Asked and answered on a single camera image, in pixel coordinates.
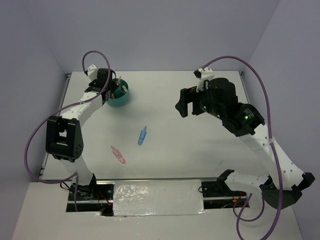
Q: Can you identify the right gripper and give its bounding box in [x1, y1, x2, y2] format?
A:
[174, 83, 224, 119]

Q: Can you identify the red slim highlighter pen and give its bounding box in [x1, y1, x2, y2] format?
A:
[116, 76, 122, 86]

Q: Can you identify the blue stubby highlighter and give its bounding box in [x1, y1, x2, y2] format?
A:
[137, 126, 147, 146]

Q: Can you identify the pink stubby highlighter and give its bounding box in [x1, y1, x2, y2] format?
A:
[110, 145, 126, 164]

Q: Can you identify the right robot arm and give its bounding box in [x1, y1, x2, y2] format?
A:
[175, 77, 315, 209]

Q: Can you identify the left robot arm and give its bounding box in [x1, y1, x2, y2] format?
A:
[45, 64, 118, 200]

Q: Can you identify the teal round organizer container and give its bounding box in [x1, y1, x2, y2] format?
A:
[106, 79, 130, 108]

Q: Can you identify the silver foil sheet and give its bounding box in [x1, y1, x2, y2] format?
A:
[113, 179, 206, 217]

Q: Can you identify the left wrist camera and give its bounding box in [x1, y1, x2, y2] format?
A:
[86, 63, 99, 82]

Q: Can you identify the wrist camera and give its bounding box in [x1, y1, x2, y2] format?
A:
[86, 63, 99, 82]
[193, 67, 215, 93]

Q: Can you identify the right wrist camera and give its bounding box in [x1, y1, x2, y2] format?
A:
[193, 67, 215, 93]

